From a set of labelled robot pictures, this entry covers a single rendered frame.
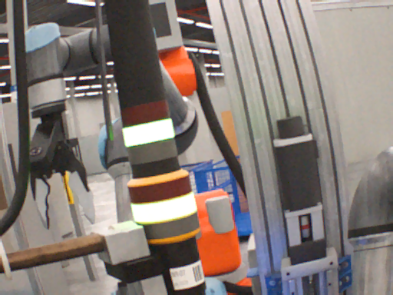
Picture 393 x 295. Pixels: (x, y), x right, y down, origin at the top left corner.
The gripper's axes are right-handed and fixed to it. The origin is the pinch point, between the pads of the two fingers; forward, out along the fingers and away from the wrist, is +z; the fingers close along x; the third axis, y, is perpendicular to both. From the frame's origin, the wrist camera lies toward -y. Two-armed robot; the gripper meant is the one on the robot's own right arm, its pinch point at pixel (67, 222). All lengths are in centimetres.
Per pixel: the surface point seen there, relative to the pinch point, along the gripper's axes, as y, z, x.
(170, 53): 356, -65, 8
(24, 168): -57, -12, -17
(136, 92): -52, -15, -25
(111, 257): -55, -5, -21
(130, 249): -54, -5, -23
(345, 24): 128, -40, -85
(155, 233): -53, -6, -24
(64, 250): -56, -6, -18
